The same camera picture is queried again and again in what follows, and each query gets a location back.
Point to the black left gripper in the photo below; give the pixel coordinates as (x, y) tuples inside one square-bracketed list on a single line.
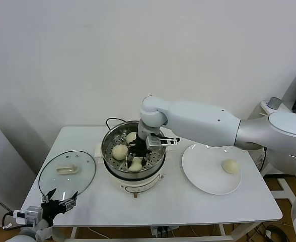
[(51, 211)]

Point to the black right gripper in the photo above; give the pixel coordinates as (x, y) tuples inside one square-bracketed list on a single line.
[(138, 148)]

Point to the white steamed baozi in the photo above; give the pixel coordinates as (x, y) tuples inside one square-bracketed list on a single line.
[(131, 137), (230, 167), (119, 152), (136, 166)]

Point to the round glass pot lid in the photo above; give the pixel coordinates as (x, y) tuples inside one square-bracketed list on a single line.
[(83, 164)]

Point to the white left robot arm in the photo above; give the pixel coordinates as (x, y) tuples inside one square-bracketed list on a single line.
[(37, 233)]

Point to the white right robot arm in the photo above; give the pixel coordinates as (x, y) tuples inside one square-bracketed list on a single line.
[(201, 121)]

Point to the perforated steel steamer basket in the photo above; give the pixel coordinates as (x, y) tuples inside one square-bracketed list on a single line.
[(158, 153)]

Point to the cream electric cooker base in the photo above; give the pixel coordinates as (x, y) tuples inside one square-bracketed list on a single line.
[(138, 184)]

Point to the round white plate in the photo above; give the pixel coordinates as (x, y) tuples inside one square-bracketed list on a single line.
[(206, 171)]

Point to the white power strip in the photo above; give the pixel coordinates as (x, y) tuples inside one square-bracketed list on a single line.
[(163, 230)]

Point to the grey cylinder speaker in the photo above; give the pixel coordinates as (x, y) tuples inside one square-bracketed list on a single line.
[(274, 103)]

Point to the white side desk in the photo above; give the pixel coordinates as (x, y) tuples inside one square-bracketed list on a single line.
[(287, 108)]

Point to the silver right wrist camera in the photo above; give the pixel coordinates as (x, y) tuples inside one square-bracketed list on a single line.
[(153, 142)]

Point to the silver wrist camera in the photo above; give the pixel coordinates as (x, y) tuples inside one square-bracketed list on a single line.
[(153, 142), (32, 214)]

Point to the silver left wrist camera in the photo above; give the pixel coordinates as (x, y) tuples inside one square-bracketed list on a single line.
[(32, 214)]

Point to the white table frame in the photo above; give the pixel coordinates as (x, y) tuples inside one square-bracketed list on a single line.
[(73, 232)]

